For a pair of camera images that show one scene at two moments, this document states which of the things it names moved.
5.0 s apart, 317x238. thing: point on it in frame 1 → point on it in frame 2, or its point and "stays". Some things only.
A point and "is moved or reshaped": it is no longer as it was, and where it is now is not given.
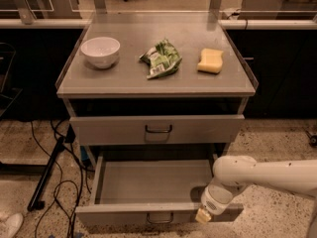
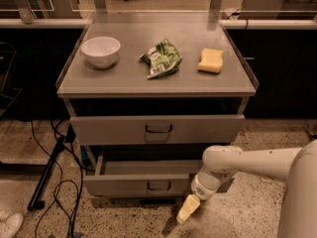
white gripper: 212,202 → 202,188
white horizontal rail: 265,24 stays
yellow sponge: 211,60 stays
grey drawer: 151,188 is moved or reshaped
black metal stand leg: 35,203 stays
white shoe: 9,228 stays
